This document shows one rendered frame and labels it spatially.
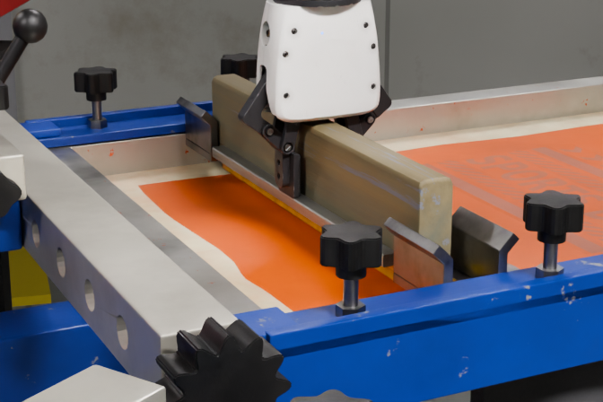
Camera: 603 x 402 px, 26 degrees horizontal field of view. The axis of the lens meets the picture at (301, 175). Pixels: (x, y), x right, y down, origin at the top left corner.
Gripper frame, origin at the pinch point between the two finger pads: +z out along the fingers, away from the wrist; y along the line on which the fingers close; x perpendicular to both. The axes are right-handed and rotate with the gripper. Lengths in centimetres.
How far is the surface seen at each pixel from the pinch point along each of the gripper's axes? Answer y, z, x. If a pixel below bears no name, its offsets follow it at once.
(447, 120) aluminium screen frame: 29.5, 4.6, 25.3
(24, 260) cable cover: 33, 99, 255
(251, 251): -7.1, 5.9, -2.0
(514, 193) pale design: 22.7, 5.9, 2.1
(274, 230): -3.0, 5.9, 2.4
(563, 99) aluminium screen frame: 46, 4, 25
